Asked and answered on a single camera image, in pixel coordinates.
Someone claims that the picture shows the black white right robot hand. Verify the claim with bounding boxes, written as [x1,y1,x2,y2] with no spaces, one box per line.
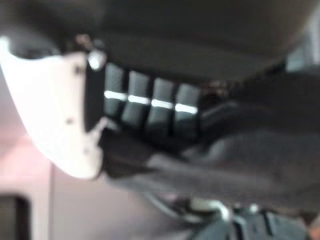
[0,0,311,180]

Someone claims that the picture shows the black garment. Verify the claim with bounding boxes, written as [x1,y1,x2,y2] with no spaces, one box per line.
[99,69,320,208]

